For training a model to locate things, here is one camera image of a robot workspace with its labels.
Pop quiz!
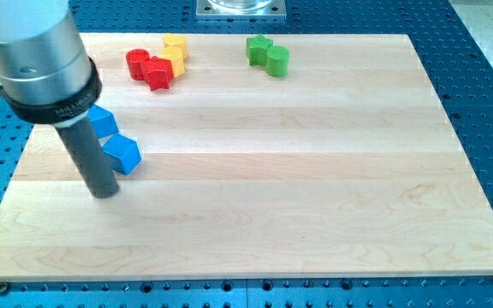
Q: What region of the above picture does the yellow front block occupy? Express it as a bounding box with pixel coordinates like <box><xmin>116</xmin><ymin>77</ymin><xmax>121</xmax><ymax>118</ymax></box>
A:
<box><xmin>161</xmin><ymin>46</ymin><xmax>186</xmax><ymax>78</ymax></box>

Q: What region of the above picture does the blue cube block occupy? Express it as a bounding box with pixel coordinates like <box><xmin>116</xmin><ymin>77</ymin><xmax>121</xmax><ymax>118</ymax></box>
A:
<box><xmin>102</xmin><ymin>133</ymin><xmax>141</xmax><ymax>175</ymax></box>

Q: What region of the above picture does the left board clamp screw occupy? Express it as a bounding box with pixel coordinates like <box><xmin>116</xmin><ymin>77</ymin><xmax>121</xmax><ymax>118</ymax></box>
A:
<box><xmin>0</xmin><ymin>281</ymin><xmax>9</xmax><ymax>295</ymax></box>

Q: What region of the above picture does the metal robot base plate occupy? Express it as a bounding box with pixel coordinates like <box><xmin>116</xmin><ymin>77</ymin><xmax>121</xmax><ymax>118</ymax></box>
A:
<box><xmin>195</xmin><ymin>0</ymin><xmax>287</xmax><ymax>20</ymax></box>

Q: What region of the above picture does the green cylinder block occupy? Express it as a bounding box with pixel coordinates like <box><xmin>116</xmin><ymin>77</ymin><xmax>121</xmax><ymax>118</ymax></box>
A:
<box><xmin>265</xmin><ymin>45</ymin><xmax>289</xmax><ymax>77</ymax></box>

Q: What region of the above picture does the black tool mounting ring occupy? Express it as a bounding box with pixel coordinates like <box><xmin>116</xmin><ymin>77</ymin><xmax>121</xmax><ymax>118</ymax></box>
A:
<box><xmin>3</xmin><ymin>57</ymin><xmax>102</xmax><ymax>124</ymax></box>

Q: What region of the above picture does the red star block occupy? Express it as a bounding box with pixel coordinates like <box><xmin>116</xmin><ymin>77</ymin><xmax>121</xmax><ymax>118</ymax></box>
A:
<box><xmin>140</xmin><ymin>56</ymin><xmax>174</xmax><ymax>91</ymax></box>

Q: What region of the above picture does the red cylinder block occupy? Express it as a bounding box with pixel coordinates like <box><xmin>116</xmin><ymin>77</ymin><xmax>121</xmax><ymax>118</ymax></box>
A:
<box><xmin>125</xmin><ymin>49</ymin><xmax>150</xmax><ymax>81</ymax></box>

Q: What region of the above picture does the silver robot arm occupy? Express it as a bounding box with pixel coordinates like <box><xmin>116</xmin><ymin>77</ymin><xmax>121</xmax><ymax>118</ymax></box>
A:
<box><xmin>0</xmin><ymin>0</ymin><xmax>118</xmax><ymax>198</ymax></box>

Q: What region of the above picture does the green star block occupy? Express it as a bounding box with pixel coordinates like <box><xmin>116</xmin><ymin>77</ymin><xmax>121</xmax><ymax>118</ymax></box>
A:
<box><xmin>246</xmin><ymin>34</ymin><xmax>273</xmax><ymax>67</ymax></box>

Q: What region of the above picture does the yellow rear block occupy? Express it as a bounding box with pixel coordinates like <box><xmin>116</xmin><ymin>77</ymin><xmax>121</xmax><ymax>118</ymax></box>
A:
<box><xmin>163</xmin><ymin>33</ymin><xmax>189</xmax><ymax>59</ymax></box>

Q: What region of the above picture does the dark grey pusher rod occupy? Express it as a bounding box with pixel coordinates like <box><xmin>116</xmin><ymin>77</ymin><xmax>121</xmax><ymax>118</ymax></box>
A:
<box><xmin>56</xmin><ymin>117</ymin><xmax>119</xmax><ymax>198</ymax></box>

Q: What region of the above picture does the light wooden board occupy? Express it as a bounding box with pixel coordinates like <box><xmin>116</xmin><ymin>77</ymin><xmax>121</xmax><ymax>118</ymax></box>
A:
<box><xmin>0</xmin><ymin>33</ymin><xmax>493</xmax><ymax>281</ymax></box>

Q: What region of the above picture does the blue triangle block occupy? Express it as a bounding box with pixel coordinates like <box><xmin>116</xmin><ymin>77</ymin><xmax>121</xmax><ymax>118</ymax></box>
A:
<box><xmin>88</xmin><ymin>105</ymin><xmax>119</xmax><ymax>139</ymax></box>

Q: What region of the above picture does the yellow block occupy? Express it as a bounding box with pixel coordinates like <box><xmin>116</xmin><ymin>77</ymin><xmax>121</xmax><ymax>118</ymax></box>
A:
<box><xmin>163</xmin><ymin>33</ymin><xmax>189</xmax><ymax>59</ymax></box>
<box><xmin>161</xmin><ymin>46</ymin><xmax>186</xmax><ymax>78</ymax></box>

